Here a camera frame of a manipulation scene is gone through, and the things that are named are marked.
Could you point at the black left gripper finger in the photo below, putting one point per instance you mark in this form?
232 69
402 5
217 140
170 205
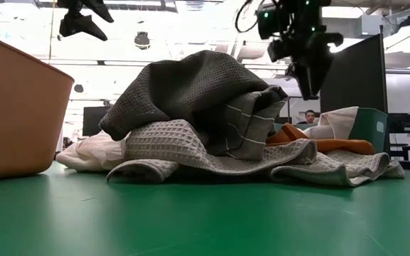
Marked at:
100 9
78 25

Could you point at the orange towel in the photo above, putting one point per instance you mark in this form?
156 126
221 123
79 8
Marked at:
344 145

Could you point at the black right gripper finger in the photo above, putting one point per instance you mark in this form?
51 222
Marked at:
305 81
321 76

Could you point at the orange plastic basket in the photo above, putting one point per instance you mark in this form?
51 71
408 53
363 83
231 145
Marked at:
20 106

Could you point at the white towel with red checks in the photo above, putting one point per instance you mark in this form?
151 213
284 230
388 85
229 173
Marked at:
91 153

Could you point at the plain white towel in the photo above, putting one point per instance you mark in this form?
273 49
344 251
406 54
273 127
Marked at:
336 121

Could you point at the black partition panel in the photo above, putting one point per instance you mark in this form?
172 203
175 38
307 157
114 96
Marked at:
358 78

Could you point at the dark grey waffle towel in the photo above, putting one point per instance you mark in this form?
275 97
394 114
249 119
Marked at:
190 81

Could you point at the ceiling light strip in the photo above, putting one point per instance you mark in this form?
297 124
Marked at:
137 63

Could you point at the black round ceiling device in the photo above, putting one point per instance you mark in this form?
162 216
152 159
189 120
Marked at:
142 40
78 88

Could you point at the green plastic basket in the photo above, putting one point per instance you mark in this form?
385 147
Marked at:
368 131

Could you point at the person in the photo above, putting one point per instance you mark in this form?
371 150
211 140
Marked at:
310 115

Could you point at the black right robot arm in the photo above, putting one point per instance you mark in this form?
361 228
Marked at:
297 14

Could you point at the grey checked towel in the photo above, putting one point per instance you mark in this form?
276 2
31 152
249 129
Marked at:
247 124

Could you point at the small black monitor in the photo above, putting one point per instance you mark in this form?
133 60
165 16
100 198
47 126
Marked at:
401 123

